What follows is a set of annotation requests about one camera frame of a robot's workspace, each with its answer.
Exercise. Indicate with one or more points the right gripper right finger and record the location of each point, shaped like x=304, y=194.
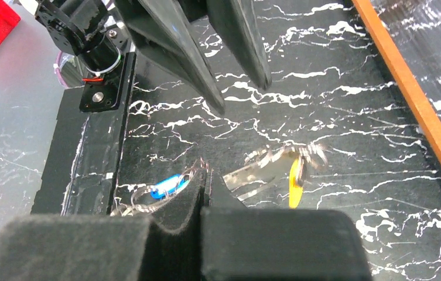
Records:
x=241, y=243

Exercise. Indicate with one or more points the blue key tag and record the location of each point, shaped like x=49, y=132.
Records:
x=169, y=186

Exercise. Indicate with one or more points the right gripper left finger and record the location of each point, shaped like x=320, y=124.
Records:
x=163, y=245

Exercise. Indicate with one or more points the yellow key tag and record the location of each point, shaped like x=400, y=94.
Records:
x=297, y=176

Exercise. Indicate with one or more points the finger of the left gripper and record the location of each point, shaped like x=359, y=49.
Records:
x=236, y=23
x=161, y=32

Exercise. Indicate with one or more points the silver keyring holder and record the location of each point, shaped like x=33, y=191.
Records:
x=262, y=166

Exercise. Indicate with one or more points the orange wooden shelf rack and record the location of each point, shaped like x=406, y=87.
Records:
x=407, y=83

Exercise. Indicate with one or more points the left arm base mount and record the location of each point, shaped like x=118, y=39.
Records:
x=81, y=167

